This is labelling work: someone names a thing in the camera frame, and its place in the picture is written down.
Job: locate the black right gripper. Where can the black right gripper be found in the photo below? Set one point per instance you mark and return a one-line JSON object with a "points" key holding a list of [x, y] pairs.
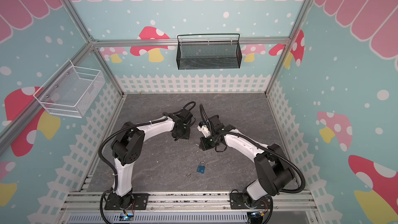
{"points": [[206, 142]]}

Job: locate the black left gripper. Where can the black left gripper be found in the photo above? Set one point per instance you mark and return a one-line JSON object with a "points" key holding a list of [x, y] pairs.
{"points": [[186, 136]]}

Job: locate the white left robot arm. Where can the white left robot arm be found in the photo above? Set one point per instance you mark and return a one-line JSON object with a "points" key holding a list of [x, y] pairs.
{"points": [[121, 150]]}

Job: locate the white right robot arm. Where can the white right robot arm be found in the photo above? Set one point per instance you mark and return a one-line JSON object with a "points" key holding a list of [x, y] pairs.
{"points": [[274, 170]]}

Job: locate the blue padlock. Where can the blue padlock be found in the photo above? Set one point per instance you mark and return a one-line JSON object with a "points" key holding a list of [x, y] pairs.
{"points": [[201, 167]]}

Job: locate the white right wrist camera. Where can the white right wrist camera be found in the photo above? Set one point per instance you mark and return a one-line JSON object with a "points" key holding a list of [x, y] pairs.
{"points": [[203, 128]]}

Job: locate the black mesh wall basket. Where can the black mesh wall basket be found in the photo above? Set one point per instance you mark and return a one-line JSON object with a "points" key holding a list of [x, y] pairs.
{"points": [[208, 51]]}

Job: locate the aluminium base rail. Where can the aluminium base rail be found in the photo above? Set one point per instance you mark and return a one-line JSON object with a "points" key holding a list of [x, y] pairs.
{"points": [[196, 207]]}

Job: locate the white wire wall basket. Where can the white wire wall basket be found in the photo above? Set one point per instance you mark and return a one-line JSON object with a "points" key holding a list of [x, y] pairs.
{"points": [[71, 92]]}

